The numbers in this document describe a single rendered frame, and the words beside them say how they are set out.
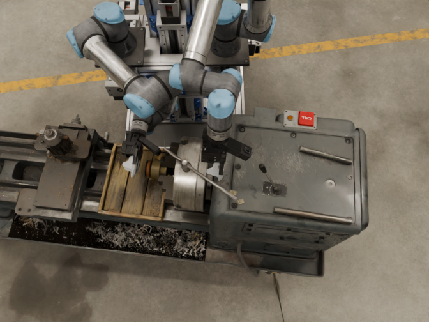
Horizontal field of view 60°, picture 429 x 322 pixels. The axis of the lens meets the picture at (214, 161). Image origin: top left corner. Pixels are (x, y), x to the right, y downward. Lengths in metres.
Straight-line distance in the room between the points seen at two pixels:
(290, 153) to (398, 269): 1.60
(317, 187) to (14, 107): 2.57
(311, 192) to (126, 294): 1.59
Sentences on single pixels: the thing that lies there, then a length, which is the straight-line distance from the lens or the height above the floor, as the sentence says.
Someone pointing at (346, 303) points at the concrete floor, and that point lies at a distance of 2.75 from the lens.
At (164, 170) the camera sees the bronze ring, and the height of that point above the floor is 1.11.
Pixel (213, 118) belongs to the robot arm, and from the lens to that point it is 1.08.
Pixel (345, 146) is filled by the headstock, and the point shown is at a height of 1.26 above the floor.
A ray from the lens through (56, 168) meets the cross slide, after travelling 1.89.
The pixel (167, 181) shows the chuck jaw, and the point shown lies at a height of 1.10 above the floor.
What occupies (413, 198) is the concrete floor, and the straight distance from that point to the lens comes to 3.08.
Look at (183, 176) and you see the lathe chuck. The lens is 1.47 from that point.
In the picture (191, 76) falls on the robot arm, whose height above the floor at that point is 1.66.
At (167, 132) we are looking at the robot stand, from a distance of 2.69.
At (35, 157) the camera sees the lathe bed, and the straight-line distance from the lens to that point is 2.08.
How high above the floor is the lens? 2.61
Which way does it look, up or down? 68 degrees down
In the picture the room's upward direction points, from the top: 1 degrees clockwise
